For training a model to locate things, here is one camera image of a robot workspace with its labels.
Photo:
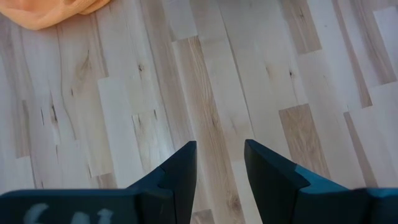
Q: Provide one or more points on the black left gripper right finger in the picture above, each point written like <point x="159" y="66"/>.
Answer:
<point x="280" y="193"/>

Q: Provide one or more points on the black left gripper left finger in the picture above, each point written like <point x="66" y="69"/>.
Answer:
<point x="174" y="193"/>

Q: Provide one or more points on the orange microfiber towel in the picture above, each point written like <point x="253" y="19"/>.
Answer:
<point x="40" y="12"/>

